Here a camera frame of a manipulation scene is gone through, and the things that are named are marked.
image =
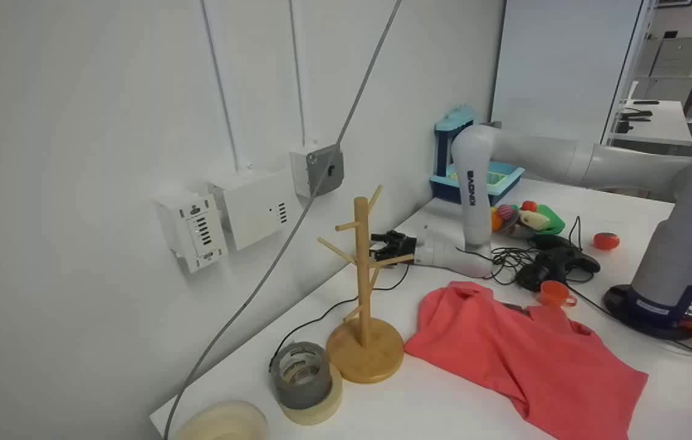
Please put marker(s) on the red round lid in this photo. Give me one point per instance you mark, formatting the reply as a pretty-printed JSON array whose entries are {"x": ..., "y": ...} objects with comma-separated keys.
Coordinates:
[{"x": 605, "y": 240}]

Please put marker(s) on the plain white wall box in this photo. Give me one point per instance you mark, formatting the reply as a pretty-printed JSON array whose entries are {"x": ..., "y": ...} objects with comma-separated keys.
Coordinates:
[{"x": 254, "y": 208}]

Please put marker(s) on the grey junction box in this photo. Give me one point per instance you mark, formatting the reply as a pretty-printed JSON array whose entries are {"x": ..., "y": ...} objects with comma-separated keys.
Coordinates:
[{"x": 315, "y": 169}]

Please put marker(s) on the white board panel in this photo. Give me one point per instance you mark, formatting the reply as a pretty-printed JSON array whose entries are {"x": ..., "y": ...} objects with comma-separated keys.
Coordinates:
[{"x": 565, "y": 65}]

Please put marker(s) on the yellow white toy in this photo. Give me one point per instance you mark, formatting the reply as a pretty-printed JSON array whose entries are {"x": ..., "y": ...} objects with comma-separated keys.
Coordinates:
[{"x": 532, "y": 221}]

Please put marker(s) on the pink toy ball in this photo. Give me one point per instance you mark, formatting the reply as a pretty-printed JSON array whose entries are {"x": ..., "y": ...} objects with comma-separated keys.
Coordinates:
[{"x": 506, "y": 213}]

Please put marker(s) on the cream bowl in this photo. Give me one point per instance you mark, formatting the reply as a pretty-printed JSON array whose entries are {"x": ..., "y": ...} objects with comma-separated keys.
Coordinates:
[{"x": 222, "y": 421}]

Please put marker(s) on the green toy block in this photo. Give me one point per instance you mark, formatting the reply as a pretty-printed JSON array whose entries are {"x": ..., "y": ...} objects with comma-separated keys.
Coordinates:
[{"x": 552, "y": 221}]

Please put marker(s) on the white wall conduit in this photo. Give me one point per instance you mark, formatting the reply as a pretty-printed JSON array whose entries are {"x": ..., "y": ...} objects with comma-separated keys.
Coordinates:
[
  {"x": 296, "y": 75},
  {"x": 221, "y": 81}
]

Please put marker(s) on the coral red sweatshirt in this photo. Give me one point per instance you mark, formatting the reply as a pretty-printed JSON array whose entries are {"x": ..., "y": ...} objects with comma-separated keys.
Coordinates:
[{"x": 523, "y": 359}]

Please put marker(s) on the white socket with black print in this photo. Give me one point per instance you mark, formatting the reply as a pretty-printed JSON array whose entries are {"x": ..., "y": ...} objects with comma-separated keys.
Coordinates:
[{"x": 193, "y": 228}]

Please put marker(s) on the blue plastic tray stand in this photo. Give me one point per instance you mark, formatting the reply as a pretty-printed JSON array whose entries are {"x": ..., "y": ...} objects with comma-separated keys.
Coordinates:
[{"x": 446, "y": 156}]

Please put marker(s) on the grey duct tape roll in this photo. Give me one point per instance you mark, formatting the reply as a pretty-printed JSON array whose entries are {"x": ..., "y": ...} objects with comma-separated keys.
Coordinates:
[{"x": 299, "y": 378}]

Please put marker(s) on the orange plastic cup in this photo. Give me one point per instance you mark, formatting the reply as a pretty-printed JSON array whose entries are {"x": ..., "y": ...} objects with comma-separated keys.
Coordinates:
[{"x": 556, "y": 294}]

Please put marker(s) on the white static robot arm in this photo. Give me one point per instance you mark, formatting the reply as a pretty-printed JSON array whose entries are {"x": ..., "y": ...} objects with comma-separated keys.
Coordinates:
[{"x": 475, "y": 188}]

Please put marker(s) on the cream tape roll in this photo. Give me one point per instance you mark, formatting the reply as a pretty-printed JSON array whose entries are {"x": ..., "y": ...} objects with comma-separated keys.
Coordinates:
[{"x": 323, "y": 410}]

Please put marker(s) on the small red toy ball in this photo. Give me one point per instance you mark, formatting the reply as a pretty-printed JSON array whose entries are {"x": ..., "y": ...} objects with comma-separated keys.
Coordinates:
[{"x": 529, "y": 207}]

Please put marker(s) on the white background table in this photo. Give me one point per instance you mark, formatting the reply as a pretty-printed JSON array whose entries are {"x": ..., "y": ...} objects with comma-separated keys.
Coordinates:
[{"x": 662, "y": 124}]

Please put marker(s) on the wooden mug tree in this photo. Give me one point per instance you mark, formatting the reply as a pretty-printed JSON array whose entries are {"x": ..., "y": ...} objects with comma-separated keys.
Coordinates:
[{"x": 363, "y": 326}]

